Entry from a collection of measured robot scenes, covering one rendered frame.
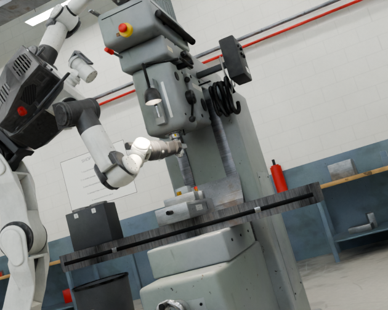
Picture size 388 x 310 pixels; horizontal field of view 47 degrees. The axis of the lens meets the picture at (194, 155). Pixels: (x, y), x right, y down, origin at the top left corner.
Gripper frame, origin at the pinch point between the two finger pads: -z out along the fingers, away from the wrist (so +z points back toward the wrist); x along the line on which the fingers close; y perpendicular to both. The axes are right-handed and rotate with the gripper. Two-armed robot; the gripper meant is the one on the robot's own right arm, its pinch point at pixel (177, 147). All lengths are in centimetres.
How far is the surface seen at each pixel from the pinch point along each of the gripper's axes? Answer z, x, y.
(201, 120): -15.9, -5.0, -11.2
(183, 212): 17.4, -10.6, 30.0
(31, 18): -179, 391, -309
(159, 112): 11.3, -6.2, -15.6
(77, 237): 30, 53, 27
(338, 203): -398, 138, 61
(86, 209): 26, 45, 15
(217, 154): -36.7, 9.0, 3.5
